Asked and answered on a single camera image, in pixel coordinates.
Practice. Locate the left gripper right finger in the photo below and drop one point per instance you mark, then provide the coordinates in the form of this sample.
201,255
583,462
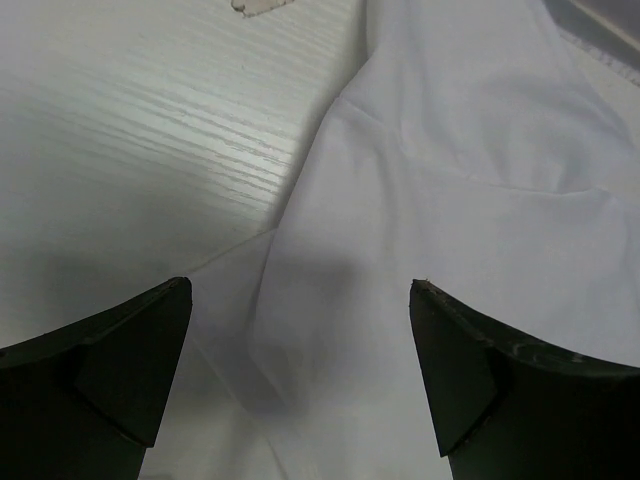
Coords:
507,405

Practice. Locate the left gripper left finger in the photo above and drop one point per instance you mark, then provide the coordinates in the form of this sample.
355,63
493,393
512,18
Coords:
86,401

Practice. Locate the white t shirt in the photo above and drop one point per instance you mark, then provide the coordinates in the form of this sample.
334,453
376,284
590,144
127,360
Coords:
470,151

